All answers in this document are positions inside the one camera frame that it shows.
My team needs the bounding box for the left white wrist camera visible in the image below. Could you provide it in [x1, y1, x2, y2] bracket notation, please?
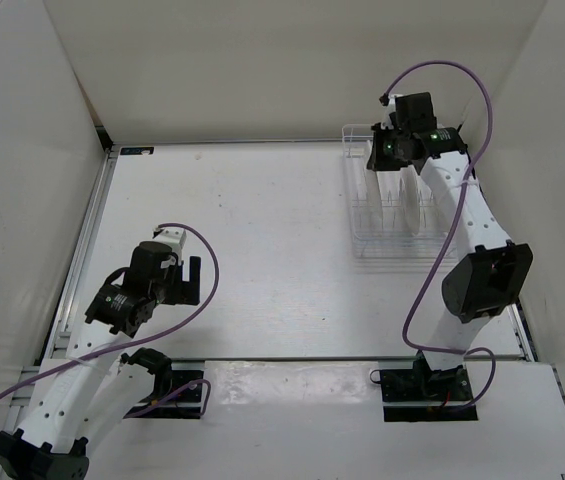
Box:
[153, 227, 187, 264]

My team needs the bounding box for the blue label sticker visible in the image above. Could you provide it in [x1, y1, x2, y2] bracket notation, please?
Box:
[119, 146, 155, 156]

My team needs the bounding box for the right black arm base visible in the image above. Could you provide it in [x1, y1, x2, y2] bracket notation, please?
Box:
[369, 368, 478, 423]

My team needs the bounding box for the white wire dish rack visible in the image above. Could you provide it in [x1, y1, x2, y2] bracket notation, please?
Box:
[342, 124, 447, 273]

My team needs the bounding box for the green rimmed white plate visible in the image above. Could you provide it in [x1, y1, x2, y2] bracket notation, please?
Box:
[366, 170, 383, 213]

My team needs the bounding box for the aluminium table rail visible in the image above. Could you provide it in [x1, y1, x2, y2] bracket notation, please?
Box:
[34, 145, 118, 366]

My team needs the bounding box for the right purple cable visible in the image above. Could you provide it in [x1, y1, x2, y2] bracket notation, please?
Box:
[376, 60, 497, 412]

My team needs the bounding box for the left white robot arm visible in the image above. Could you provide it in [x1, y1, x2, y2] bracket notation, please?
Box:
[0, 229, 201, 479]

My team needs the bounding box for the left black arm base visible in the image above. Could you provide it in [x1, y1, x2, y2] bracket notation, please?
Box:
[125, 366, 212, 420]

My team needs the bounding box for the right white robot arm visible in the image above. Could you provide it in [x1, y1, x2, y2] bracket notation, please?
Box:
[367, 92, 533, 400]

